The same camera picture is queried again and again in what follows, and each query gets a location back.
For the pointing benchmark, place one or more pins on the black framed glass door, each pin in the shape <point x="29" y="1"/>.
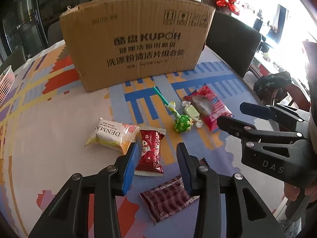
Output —
<point x="29" y="12"/>

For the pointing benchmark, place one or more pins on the red packet with brown picture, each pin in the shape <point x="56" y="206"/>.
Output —
<point x="210" y="104"/>

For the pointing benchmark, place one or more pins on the white cake packet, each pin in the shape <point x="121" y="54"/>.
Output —
<point x="111" y="135"/>

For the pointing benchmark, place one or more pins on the dark grey dining chair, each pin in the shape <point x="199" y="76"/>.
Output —
<point x="55" y="33"/>
<point x="14" y="58"/>
<point x="232" y="39"/>

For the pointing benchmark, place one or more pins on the pale green wrapped candy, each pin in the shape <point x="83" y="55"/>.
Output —
<point x="192" y="112"/>

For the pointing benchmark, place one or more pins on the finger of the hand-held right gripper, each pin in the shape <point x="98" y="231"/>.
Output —
<point x="255" y="110"/>
<point x="232" y="126"/>

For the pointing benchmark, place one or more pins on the green lollipop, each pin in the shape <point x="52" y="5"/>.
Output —
<point x="183" y="124"/>

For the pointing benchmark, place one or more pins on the brown cardboard box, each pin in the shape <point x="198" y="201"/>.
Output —
<point x="136" y="42"/>

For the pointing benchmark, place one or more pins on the red ribbon bow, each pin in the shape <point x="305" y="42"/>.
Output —
<point x="222" y="0"/>

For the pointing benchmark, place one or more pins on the maroon checked snack packet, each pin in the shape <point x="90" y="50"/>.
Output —
<point x="164" y="199"/>

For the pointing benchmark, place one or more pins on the person's right hand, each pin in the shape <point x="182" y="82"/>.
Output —
<point x="293" y="192"/>

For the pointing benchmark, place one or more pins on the dark red snack packet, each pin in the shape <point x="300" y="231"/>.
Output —
<point x="149" y="153"/>

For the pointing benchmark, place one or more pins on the dark green cloth bag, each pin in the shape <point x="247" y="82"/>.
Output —
<point x="271" y="83"/>

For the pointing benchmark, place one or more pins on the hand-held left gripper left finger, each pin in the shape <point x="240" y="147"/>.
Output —
<point x="130" y="168"/>

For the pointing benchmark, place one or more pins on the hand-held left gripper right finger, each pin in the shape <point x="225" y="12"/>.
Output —
<point x="184" y="168"/>

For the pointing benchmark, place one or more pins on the wooden chair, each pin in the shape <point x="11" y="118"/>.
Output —
<point x="294" y="96"/>

